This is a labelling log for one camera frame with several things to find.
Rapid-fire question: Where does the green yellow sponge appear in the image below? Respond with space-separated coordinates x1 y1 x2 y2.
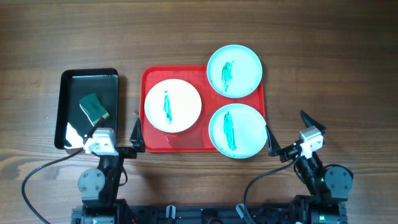
79 93 109 126

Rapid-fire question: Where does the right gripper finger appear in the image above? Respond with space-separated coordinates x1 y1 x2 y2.
300 110 326 134
266 125 281 156

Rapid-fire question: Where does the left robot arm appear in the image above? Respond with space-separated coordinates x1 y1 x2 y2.
71 118 146 224

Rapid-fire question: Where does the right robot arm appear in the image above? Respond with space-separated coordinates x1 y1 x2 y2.
269 111 354 224

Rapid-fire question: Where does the red plastic tray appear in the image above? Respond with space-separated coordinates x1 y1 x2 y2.
139 65 266 153

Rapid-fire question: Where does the white plate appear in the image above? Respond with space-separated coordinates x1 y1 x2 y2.
144 79 202 133

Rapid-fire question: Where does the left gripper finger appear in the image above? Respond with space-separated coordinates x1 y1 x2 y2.
84 120 104 139
129 118 146 152

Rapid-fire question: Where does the black rectangular tray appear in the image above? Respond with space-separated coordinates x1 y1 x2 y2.
54 68 119 149

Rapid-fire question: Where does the light blue plate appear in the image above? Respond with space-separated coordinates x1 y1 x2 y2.
208 103 267 159
206 45 262 98

